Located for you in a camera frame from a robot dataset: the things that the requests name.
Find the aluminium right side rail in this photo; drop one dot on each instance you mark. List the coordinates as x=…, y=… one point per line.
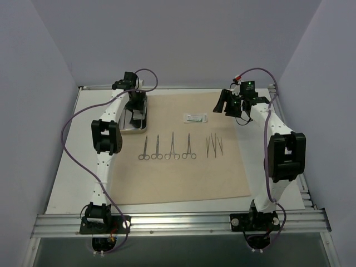
x=278, y=94

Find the aluminium back rail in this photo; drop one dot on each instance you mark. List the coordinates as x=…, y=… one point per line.
x=159, y=87

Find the beige cloth wrap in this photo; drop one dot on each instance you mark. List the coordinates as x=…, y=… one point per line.
x=160, y=181

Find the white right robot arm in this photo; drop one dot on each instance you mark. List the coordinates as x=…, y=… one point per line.
x=256, y=109

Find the green suture packet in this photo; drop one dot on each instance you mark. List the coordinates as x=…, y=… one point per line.
x=137, y=118

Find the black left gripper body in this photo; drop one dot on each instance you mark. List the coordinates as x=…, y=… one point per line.
x=138, y=104

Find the steel forceps clamp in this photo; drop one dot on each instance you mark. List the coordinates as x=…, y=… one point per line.
x=188, y=153

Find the steel surgical scissors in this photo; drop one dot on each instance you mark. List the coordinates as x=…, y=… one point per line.
x=144, y=155
x=157, y=154

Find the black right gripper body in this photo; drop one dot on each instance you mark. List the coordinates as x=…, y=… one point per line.
x=230, y=103

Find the long steel tweezers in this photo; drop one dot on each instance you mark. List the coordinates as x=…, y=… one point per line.
x=214, y=142

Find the aluminium rail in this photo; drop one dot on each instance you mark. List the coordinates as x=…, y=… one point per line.
x=159, y=87
x=278, y=94

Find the white suture packet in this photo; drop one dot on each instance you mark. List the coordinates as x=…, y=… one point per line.
x=195, y=118

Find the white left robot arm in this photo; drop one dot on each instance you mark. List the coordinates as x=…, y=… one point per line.
x=107, y=143

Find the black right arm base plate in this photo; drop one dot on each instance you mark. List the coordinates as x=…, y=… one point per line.
x=252, y=223

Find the long steel needle holder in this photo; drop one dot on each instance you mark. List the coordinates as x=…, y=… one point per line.
x=172, y=153

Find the aluminium front rail frame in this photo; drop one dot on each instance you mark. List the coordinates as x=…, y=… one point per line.
x=180, y=224

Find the stainless steel instrument tray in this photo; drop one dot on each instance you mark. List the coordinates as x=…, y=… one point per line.
x=124, y=122

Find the short steel tweezers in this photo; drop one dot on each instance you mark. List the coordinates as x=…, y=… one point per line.
x=220, y=142

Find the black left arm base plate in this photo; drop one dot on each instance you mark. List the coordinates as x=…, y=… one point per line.
x=96, y=226

